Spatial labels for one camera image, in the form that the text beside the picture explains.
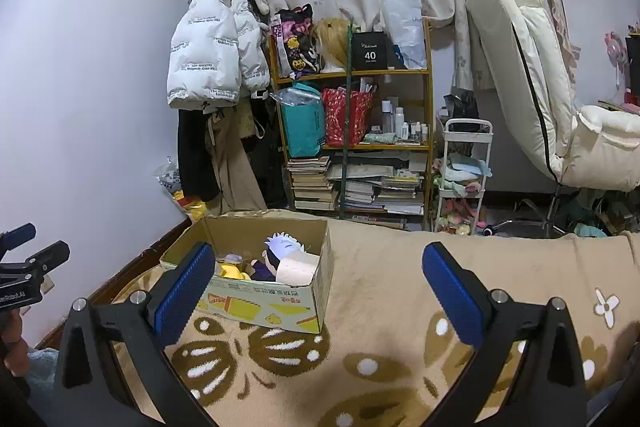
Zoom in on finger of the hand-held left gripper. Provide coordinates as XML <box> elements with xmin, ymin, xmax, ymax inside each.
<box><xmin>20</xmin><ymin>240</ymin><xmax>71</xmax><ymax>280</ymax></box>
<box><xmin>0</xmin><ymin>223</ymin><xmax>37</xmax><ymax>253</ymax></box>

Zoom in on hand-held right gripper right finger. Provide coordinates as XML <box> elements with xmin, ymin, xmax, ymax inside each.
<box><xmin>421</xmin><ymin>242</ymin><xmax>587</xmax><ymax>427</ymax></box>

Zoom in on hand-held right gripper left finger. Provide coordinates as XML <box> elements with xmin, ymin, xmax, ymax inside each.
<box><xmin>52</xmin><ymin>242</ymin><xmax>218</xmax><ymax>427</ymax></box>

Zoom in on yellow plush toy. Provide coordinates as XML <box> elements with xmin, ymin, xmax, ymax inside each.
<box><xmin>215</xmin><ymin>261</ymin><xmax>252</xmax><ymax>282</ymax></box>

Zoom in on printed cardboard box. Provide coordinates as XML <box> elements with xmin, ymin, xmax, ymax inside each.
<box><xmin>160</xmin><ymin>216</ymin><xmax>335</xmax><ymax>335</ymax></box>

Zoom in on purple haired plush doll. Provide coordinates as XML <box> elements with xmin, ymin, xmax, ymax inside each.
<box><xmin>250</xmin><ymin>233</ymin><xmax>308</xmax><ymax>283</ymax></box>

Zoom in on pink swirl roll plush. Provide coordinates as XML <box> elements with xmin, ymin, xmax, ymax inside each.
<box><xmin>276</xmin><ymin>252</ymin><xmax>321</xmax><ymax>286</ymax></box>

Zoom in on person's left hand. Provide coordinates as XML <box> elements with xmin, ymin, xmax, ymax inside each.
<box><xmin>0</xmin><ymin>309</ymin><xmax>32</xmax><ymax>378</ymax></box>

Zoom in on beige brown printed blanket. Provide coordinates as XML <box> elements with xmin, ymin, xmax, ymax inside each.
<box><xmin>90</xmin><ymin>219</ymin><xmax>640</xmax><ymax>427</ymax></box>

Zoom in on clear plastic bag of toys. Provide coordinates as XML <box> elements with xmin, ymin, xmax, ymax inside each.
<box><xmin>155</xmin><ymin>159</ymin><xmax>208</xmax><ymax>220</ymax></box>

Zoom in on pile of papers and booklets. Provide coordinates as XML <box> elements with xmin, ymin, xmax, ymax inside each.
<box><xmin>340</xmin><ymin>162</ymin><xmax>426</xmax><ymax>230</ymax></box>

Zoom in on beige hanging trousers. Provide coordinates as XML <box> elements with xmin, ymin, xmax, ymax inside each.
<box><xmin>205</xmin><ymin>99</ymin><xmax>268</xmax><ymax>215</ymax></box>

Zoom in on black hanging coat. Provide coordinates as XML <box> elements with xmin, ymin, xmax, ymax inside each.
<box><xmin>177</xmin><ymin>107</ymin><xmax>221</xmax><ymax>202</ymax></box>

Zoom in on dark hanging garment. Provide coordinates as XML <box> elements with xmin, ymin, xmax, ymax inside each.
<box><xmin>247</xmin><ymin>94</ymin><xmax>291</xmax><ymax>210</ymax></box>

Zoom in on stack of old books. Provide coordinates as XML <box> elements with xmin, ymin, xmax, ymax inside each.
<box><xmin>286</xmin><ymin>156</ymin><xmax>341</xmax><ymax>212</ymax></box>

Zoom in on white trolley cart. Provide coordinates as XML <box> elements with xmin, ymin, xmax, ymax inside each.
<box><xmin>432</xmin><ymin>118</ymin><xmax>495</xmax><ymax>235</ymax></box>

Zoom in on cluster of white bottles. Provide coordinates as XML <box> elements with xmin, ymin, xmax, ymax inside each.
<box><xmin>380</xmin><ymin>99</ymin><xmax>431</xmax><ymax>142</ymax></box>

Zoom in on dark grey bag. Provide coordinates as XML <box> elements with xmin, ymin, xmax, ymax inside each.
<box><xmin>442</xmin><ymin>89</ymin><xmax>481</xmax><ymax>122</ymax></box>

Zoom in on red patterned gift bag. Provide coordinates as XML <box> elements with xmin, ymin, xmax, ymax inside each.
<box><xmin>321</xmin><ymin>87</ymin><xmax>375</xmax><ymax>148</ymax></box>

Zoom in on teal shopping bag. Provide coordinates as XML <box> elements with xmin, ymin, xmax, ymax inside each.
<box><xmin>272</xmin><ymin>82</ymin><xmax>327</xmax><ymax>159</ymax></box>

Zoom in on green pole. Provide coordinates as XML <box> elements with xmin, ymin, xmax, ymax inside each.
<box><xmin>339</xmin><ymin>19</ymin><xmax>357</xmax><ymax>220</ymax></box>

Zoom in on yellow wooden shelf rack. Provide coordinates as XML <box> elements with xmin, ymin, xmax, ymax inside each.
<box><xmin>267</xmin><ymin>19</ymin><xmax>435</xmax><ymax>232</ymax></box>

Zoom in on cream padded chair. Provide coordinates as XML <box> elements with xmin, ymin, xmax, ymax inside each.
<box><xmin>466</xmin><ymin>0</ymin><xmax>640</xmax><ymax>240</ymax></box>

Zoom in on white puffer jacket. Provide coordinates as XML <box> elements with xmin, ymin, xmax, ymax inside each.
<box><xmin>167</xmin><ymin>0</ymin><xmax>273</xmax><ymax>110</ymax></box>

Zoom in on black paper box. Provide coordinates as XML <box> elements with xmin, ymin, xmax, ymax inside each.
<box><xmin>351</xmin><ymin>32</ymin><xmax>388</xmax><ymax>70</ymax></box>

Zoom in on white plastic bag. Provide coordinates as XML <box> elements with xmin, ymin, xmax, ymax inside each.
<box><xmin>382</xmin><ymin>0</ymin><xmax>428</xmax><ymax>70</ymax></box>

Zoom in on black pink printed bag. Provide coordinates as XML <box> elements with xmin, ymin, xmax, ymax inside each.
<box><xmin>270</xmin><ymin>4</ymin><xmax>323</xmax><ymax>78</ymax></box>

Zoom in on blonde wig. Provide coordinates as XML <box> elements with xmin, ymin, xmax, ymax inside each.
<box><xmin>311</xmin><ymin>18</ymin><xmax>351</xmax><ymax>72</ymax></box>

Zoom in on pink desk fan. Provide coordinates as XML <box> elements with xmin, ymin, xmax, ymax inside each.
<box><xmin>604</xmin><ymin>31</ymin><xmax>630</xmax><ymax>90</ymax></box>

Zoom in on dark wooden bed frame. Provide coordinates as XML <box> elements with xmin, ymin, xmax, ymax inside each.
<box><xmin>35</xmin><ymin>217</ymin><xmax>196</xmax><ymax>350</ymax></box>

